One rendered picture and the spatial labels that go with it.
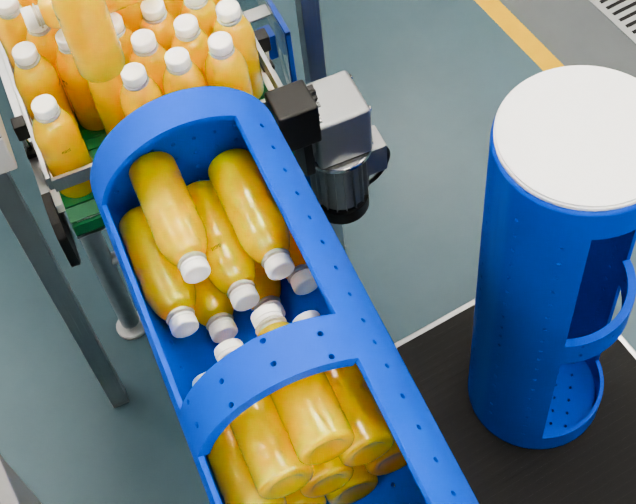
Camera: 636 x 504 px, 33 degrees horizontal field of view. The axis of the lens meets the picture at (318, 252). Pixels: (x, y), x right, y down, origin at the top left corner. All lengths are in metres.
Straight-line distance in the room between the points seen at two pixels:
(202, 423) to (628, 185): 0.72
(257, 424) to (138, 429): 1.33
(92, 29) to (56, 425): 1.34
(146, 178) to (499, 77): 1.78
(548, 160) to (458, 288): 1.11
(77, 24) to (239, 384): 0.57
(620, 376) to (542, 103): 0.92
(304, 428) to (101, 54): 0.63
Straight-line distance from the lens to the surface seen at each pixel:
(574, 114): 1.67
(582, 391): 2.39
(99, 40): 1.53
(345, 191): 2.04
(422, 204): 2.82
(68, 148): 1.72
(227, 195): 1.47
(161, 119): 1.43
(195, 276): 1.42
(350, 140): 1.93
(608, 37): 3.25
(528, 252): 1.69
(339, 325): 1.24
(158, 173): 1.49
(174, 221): 1.43
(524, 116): 1.65
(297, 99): 1.73
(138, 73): 1.68
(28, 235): 2.01
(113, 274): 2.48
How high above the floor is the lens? 2.29
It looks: 57 degrees down
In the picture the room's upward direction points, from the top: 8 degrees counter-clockwise
